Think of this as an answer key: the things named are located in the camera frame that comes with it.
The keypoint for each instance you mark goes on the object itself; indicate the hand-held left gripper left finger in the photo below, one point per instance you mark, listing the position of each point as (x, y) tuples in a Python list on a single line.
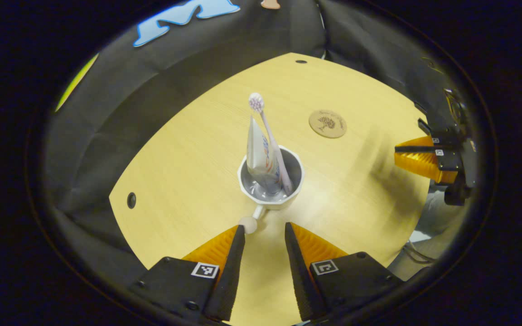
[(229, 276)]

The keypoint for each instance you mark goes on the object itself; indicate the white cup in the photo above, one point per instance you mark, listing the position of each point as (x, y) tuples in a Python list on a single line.
[(272, 204)]

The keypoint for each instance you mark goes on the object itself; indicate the white toothpaste tube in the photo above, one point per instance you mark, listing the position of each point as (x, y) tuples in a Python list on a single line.
[(258, 158)]

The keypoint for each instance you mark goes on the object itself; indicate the round wooden coaster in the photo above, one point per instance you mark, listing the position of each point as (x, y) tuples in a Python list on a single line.
[(327, 123)]

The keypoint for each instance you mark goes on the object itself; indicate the wooden desktop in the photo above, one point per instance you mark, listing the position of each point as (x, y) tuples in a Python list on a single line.
[(188, 158)]

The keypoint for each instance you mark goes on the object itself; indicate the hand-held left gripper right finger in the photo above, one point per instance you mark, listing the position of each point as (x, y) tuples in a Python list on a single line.
[(299, 276)]

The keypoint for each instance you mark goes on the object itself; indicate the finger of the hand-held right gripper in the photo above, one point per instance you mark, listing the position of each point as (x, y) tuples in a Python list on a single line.
[(424, 165), (417, 148)]

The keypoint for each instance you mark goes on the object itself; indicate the pink toothbrush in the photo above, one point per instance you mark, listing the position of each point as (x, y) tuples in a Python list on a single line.
[(256, 102)]

